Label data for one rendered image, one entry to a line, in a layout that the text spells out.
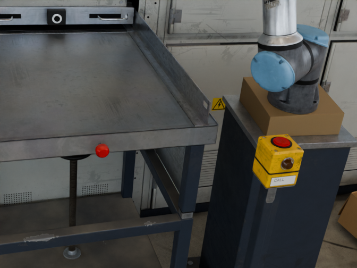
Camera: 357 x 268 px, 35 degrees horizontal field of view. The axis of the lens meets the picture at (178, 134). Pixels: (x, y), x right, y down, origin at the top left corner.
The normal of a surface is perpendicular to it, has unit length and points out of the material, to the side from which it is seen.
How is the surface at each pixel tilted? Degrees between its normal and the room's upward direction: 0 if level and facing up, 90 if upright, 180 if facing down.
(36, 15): 90
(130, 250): 0
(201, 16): 90
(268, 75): 101
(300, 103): 77
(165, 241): 0
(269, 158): 90
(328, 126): 90
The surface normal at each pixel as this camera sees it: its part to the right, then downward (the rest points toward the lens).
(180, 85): -0.94, 0.07
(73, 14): 0.32, 0.50
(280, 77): -0.59, 0.51
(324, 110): 0.10, -0.83
